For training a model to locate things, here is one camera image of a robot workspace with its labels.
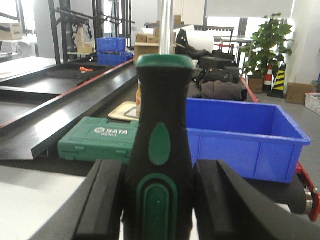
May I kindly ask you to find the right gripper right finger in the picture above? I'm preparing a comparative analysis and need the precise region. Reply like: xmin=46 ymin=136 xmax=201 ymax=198
xmin=194 ymin=159 xmax=320 ymax=240

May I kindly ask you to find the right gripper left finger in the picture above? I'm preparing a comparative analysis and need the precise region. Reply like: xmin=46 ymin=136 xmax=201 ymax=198
xmin=31 ymin=160 xmax=125 ymax=240

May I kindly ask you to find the green black screwdriver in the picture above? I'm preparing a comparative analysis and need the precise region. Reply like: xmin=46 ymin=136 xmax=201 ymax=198
xmin=123 ymin=54 xmax=194 ymax=240

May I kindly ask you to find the beige plastic tray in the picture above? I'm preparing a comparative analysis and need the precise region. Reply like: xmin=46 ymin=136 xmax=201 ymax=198
xmin=108 ymin=101 xmax=139 ymax=121

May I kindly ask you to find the green SATA tool case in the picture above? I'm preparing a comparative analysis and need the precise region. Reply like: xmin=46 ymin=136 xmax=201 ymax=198
xmin=57 ymin=116 xmax=139 ymax=164

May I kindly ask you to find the large blue plastic bin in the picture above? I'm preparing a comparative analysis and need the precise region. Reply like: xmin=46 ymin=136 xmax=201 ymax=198
xmin=186 ymin=98 xmax=311 ymax=184

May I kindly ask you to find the dark grey bag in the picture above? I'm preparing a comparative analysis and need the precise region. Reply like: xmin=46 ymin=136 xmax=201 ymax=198
xmin=191 ymin=80 xmax=248 ymax=102

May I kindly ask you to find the orange juice bottle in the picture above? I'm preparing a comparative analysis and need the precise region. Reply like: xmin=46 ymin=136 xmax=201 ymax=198
xmin=136 ymin=80 xmax=142 ymax=117

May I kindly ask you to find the yellow black traffic cone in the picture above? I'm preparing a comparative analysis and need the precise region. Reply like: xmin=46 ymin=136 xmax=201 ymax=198
xmin=267 ymin=63 xmax=287 ymax=99

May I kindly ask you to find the orange white traffic cone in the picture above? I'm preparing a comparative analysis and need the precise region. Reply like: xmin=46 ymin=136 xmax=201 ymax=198
xmin=262 ymin=64 xmax=274 ymax=93

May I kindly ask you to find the brown cardboard box on floor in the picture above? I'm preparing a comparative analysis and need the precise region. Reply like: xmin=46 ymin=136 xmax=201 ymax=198
xmin=285 ymin=83 xmax=316 ymax=105

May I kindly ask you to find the black equipment case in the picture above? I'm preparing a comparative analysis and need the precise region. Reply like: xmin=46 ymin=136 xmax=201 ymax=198
xmin=199 ymin=56 xmax=235 ymax=70

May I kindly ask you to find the blue crate on conveyor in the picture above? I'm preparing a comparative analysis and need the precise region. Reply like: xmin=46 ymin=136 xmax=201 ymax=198
xmin=97 ymin=52 xmax=134 ymax=66

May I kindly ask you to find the green potted plant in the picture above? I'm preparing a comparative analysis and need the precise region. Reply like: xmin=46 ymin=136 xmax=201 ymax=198
xmin=241 ymin=12 xmax=294 ymax=77

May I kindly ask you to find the upper blue crate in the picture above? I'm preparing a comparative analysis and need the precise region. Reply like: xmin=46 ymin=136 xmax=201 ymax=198
xmin=96 ymin=37 xmax=126 ymax=53

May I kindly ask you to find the white foam roll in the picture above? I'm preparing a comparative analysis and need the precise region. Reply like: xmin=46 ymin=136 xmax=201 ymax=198
xmin=186 ymin=30 xmax=214 ymax=53

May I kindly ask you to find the large open cardboard box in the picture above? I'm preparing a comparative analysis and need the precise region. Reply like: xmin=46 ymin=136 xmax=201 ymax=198
xmin=134 ymin=42 xmax=160 ymax=65

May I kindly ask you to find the white wire basket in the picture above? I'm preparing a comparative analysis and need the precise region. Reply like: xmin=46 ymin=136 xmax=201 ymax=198
xmin=304 ymin=92 xmax=320 ymax=115

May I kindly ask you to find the orange handled tool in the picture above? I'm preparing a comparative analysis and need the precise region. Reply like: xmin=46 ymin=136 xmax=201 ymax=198
xmin=79 ymin=66 xmax=94 ymax=73

